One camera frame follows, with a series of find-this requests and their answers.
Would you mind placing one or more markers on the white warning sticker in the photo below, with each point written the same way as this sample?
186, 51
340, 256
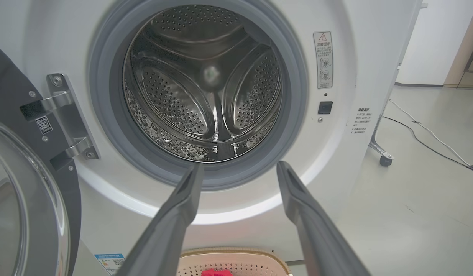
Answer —
323, 57

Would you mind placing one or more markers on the cream perforated laundry basket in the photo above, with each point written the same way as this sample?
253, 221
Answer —
236, 258

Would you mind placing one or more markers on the metal door hinge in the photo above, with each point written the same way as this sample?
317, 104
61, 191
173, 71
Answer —
68, 115

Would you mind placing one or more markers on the blue energy label sticker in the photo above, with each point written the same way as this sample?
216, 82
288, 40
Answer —
110, 263

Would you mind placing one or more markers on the black round glass washer door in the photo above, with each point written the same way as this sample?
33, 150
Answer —
14, 99

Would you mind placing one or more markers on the metal cart leg with caster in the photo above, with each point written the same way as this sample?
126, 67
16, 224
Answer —
382, 151

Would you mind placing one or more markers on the stainless steel washing machine drum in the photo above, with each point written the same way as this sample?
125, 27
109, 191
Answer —
175, 96

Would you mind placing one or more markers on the white front-load washing machine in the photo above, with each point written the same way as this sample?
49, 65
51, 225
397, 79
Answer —
336, 172

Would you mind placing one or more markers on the red and white clothes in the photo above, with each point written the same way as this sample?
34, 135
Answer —
217, 273

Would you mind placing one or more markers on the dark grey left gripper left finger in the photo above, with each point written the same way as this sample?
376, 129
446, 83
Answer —
171, 230

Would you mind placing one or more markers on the black door latch socket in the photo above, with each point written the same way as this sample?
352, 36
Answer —
325, 107

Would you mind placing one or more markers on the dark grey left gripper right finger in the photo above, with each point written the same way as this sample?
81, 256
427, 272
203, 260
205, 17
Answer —
317, 237

